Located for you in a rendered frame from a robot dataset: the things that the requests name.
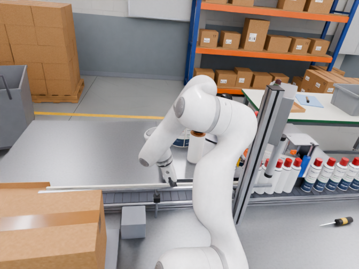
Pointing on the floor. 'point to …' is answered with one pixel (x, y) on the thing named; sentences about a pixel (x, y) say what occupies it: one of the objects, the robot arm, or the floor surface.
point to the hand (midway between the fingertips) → (173, 184)
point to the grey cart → (14, 104)
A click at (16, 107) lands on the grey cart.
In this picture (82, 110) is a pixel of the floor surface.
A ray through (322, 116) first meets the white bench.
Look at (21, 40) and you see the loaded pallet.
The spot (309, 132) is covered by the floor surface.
